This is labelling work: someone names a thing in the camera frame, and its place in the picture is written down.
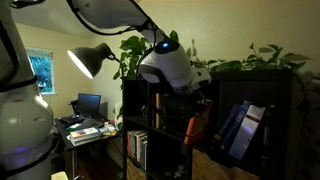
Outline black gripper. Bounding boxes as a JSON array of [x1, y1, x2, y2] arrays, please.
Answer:
[[171, 90, 207, 118]]

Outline orange book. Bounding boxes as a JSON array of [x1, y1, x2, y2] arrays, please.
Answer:
[[184, 99, 213, 146]]

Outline brown tall book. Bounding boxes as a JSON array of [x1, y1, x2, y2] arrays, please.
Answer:
[[154, 93, 162, 129]]

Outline dark blue book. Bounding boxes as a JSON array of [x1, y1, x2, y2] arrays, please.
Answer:
[[213, 103, 242, 143]]

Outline blue book white lettering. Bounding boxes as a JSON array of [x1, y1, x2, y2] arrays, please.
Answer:
[[219, 100, 253, 153]]

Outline white spine book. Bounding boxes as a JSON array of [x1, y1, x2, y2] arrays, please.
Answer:
[[135, 131, 143, 164]]

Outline blue spine book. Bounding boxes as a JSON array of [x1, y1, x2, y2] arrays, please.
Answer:
[[130, 131, 137, 160]]

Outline white and maroon book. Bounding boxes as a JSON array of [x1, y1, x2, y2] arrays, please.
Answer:
[[228, 104, 267, 161]]

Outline red spine book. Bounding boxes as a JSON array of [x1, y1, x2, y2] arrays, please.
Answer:
[[126, 130, 132, 158]]

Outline thin dark book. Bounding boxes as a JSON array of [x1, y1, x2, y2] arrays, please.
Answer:
[[262, 105, 275, 148]]

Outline colourful cover book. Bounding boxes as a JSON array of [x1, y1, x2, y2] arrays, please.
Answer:
[[69, 127, 101, 140]]

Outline thick white book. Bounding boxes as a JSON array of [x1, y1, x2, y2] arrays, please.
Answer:
[[67, 134, 102, 147]]

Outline green pothos plant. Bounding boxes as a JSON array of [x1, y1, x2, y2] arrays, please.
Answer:
[[112, 29, 313, 132]]

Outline wicker storage basket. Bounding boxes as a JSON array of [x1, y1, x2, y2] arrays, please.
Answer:
[[125, 158, 148, 180], [192, 148, 263, 180]]

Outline black cube shelf unit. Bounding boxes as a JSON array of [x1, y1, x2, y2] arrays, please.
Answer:
[[121, 69, 296, 180]]

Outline colourful small items pile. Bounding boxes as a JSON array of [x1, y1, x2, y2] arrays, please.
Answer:
[[99, 122, 119, 137]]

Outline dark grey pouch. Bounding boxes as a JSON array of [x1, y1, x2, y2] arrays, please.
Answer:
[[81, 118, 105, 130]]

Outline dark computer monitor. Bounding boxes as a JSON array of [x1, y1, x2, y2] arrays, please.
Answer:
[[77, 92, 102, 118]]

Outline black desk lamp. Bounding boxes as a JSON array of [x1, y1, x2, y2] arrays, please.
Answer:
[[66, 42, 121, 80]]

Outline black chair backrest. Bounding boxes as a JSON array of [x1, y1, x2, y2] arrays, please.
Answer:
[[69, 99, 80, 116]]

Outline pale green paper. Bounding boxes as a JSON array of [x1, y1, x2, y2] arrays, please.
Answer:
[[65, 123, 83, 131]]

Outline dark blue cloth bag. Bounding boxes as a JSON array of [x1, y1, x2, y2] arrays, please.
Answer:
[[59, 114, 86, 127]]

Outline dark desk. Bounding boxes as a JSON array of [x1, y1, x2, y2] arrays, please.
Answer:
[[54, 114, 123, 180]]

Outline pale yellow box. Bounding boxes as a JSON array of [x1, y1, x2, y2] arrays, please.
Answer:
[[50, 170, 69, 180]]

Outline window with white frame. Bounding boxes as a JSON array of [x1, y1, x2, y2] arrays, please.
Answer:
[[24, 46, 56, 96]]

